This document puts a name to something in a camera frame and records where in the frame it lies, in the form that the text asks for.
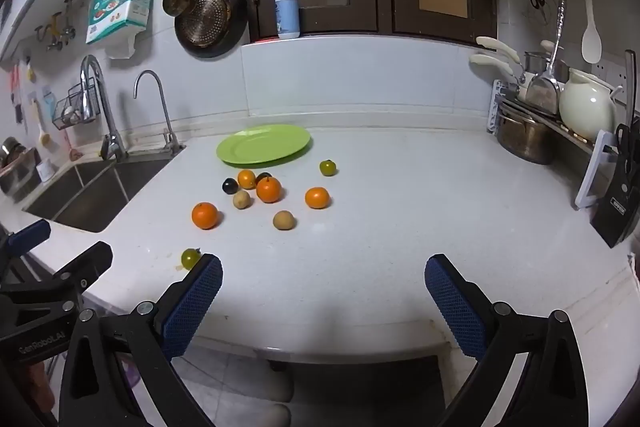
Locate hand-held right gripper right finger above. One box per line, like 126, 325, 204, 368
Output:
424, 253, 590, 427

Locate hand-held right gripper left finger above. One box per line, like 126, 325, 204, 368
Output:
59, 253, 224, 427

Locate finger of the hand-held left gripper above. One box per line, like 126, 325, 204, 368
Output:
0, 219, 52, 268
0, 241, 114, 343

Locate green plate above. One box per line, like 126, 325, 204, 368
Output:
216, 125, 312, 166

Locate stainless steel sink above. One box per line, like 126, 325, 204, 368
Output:
22, 154, 173, 234

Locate steel pot with lid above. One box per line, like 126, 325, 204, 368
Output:
0, 137, 36, 195

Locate hanging dish brush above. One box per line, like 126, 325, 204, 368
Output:
31, 99, 51, 145

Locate tall chrome faucet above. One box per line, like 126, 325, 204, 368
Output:
80, 55, 128, 162

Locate thin gooseneck faucet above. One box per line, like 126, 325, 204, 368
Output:
133, 70, 186, 155

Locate stainless steel pot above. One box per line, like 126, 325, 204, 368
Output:
495, 99, 558, 165

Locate black knife block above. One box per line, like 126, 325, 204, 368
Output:
590, 122, 640, 249

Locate white dish rack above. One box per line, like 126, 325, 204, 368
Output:
487, 79, 601, 152

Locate metal spatula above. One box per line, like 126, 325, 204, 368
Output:
525, 0, 568, 115

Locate white ceramic jar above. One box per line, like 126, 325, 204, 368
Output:
558, 68, 623, 142

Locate teal tissue package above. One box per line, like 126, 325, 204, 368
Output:
85, 0, 156, 45

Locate black frying pan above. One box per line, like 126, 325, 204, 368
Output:
173, 0, 248, 59

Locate black sharpening rod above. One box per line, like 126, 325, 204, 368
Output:
624, 49, 640, 128

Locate white rice paddle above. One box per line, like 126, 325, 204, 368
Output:
581, 0, 602, 64

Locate white pump bottle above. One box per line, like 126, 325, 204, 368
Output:
274, 0, 301, 40

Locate black wire sink basket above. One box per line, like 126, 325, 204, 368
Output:
52, 79, 98, 130

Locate metal wall hooks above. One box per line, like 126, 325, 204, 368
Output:
32, 0, 78, 52

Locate wall power outlet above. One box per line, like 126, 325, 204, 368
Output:
592, 59, 628, 82

